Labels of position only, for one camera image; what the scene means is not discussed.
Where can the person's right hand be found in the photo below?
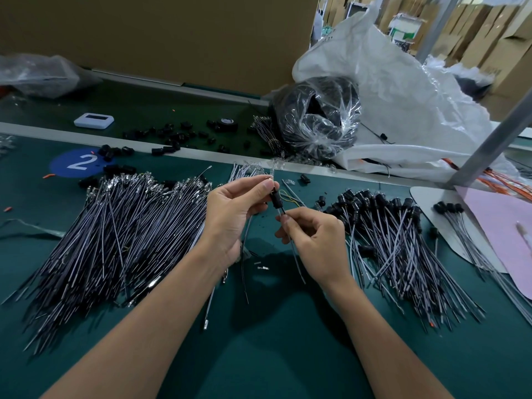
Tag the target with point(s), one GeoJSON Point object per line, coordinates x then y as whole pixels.
{"type": "Point", "coordinates": [320, 243]}

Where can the person's left hand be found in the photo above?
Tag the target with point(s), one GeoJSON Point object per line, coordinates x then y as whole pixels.
{"type": "Point", "coordinates": [229, 216]}

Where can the black plastic caps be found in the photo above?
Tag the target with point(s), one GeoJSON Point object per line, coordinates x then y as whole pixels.
{"type": "Point", "coordinates": [170, 143]}

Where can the person's right forearm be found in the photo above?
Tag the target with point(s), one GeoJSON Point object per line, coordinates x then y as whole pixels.
{"type": "Point", "coordinates": [395, 346]}

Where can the person's left forearm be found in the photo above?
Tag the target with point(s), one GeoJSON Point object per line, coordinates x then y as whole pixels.
{"type": "Point", "coordinates": [129, 336]}

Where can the small clear plastic piece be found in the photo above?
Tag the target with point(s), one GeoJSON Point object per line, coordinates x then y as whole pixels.
{"type": "Point", "coordinates": [244, 253]}

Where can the clear bag with black contents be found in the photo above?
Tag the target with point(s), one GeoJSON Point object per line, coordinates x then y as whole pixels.
{"type": "Point", "coordinates": [318, 116]}

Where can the blue round number sticker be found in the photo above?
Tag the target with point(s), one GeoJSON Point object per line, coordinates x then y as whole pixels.
{"type": "Point", "coordinates": [79, 163]}

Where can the small white timer device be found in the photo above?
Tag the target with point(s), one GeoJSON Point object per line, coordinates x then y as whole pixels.
{"type": "Point", "coordinates": [94, 121]}

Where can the large white plastic sack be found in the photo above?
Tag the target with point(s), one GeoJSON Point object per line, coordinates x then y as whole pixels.
{"type": "Point", "coordinates": [409, 94]}

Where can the pink paper sheet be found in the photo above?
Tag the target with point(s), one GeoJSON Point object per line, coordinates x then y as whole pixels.
{"type": "Point", "coordinates": [503, 237]}

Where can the brown cardboard panel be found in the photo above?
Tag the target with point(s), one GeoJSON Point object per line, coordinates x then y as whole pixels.
{"type": "Point", "coordinates": [166, 37]}

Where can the clear plastic strip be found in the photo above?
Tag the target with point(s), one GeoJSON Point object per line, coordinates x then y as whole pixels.
{"type": "Point", "coordinates": [26, 228]}

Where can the white pen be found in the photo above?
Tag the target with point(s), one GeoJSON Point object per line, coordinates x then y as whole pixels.
{"type": "Point", "coordinates": [525, 237]}

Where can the crumpled clear plastic bag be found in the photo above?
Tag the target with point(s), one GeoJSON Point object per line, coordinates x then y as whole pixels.
{"type": "Point", "coordinates": [37, 74]}

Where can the stack of cardboard boxes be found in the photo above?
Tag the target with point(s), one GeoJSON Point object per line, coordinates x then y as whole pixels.
{"type": "Point", "coordinates": [507, 41]}

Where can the grey metal frame post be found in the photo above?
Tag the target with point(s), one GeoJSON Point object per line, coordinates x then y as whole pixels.
{"type": "Point", "coordinates": [496, 137]}
{"type": "Point", "coordinates": [437, 29]}

